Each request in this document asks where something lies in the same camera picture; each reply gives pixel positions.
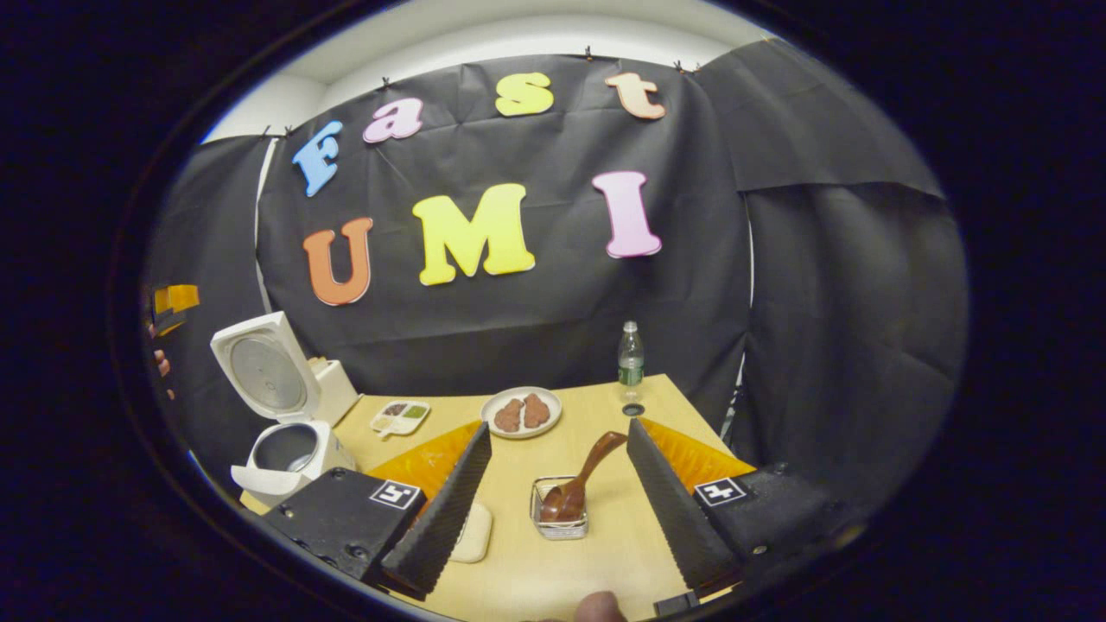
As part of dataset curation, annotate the metal wire chopstick holder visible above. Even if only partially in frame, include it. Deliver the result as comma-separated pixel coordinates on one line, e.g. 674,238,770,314
530,475,590,541

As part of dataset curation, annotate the white toaster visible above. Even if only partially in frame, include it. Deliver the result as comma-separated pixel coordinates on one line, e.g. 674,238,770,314
307,356,362,428

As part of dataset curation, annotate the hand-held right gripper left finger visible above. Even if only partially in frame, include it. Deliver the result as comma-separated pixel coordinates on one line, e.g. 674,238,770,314
259,421,493,603

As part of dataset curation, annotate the clear plastic container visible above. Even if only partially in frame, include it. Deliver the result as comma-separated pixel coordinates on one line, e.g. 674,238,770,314
448,503,493,564

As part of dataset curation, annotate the white divided condiment dish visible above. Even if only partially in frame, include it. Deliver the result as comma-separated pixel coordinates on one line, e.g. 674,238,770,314
370,400,431,438

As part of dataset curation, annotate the white rice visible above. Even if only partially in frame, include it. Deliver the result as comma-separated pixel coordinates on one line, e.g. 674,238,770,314
454,510,489,558

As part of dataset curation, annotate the white rice cooker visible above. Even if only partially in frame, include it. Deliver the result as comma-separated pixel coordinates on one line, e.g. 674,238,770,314
210,311,357,511

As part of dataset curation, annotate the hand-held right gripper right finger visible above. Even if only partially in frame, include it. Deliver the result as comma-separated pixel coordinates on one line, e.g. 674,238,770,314
626,417,865,597

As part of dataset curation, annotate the white round plate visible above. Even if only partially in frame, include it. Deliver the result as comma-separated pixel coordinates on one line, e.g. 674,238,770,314
480,386,563,440

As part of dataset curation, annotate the brown wooden spoon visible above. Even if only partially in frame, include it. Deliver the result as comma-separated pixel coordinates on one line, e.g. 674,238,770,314
540,431,629,524

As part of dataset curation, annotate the clear water bottle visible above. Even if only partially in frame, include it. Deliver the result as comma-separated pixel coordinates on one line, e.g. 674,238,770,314
618,321,645,405

